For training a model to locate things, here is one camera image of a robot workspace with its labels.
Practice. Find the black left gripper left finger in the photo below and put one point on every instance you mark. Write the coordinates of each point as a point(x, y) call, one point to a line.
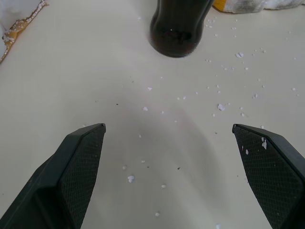
point(59, 181)

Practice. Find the dark glass bottle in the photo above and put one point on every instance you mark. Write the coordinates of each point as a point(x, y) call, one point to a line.
point(177, 28)

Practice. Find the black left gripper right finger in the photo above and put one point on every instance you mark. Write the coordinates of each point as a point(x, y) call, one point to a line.
point(274, 176)

